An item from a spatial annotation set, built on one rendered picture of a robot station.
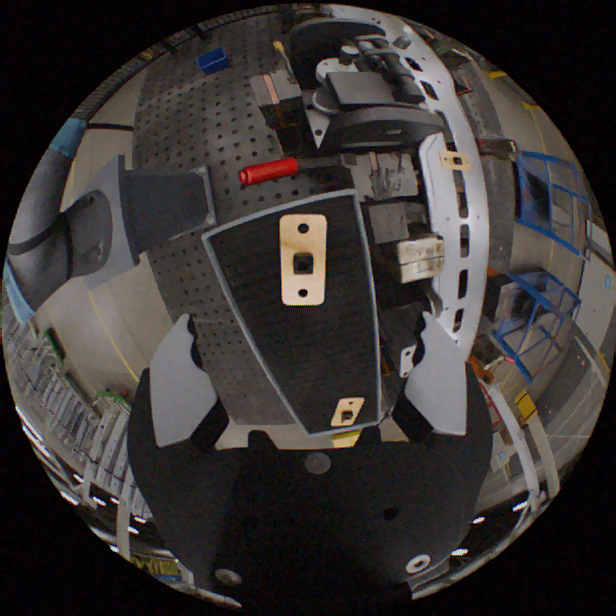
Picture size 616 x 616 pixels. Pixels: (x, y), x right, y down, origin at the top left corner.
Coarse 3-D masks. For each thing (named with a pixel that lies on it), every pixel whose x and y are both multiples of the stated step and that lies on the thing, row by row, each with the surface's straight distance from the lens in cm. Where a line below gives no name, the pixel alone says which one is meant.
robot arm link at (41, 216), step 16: (64, 128) 27; (80, 128) 29; (64, 144) 27; (48, 160) 27; (64, 160) 28; (32, 176) 27; (48, 176) 28; (64, 176) 30; (32, 192) 28; (48, 192) 28; (32, 208) 28; (48, 208) 29; (16, 224) 30; (32, 224) 29; (48, 224) 30; (16, 240) 30
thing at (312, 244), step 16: (288, 224) 18; (320, 224) 18; (288, 240) 18; (304, 240) 18; (320, 240) 18; (288, 256) 19; (304, 256) 18; (320, 256) 19; (288, 272) 19; (304, 272) 18; (320, 272) 19; (288, 288) 20; (320, 288) 20; (288, 304) 20; (304, 304) 20
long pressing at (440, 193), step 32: (384, 64) 50; (448, 96) 54; (416, 160) 41; (448, 192) 44; (480, 192) 51; (448, 224) 44; (480, 224) 51; (448, 256) 46; (480, 256) 53; (448, 288) 49; (480, 288) 57; (448, 320) 54
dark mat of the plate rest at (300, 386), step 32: (256, 224) 19; (352, 224) 19; (224, 256) 20; (256, 256) 19; (352, 256) 19; (256, 288) 20; (352, 288) 21; (256, 320) 22; (288, 320) 22; (320, 320) 22; (352, 320) 22; (288, 352) 24; (320, 352) 24; (352, 352) 25; (288, 384) 29; (320, 384) 29; (352, 384) 30; (320, 416) 36
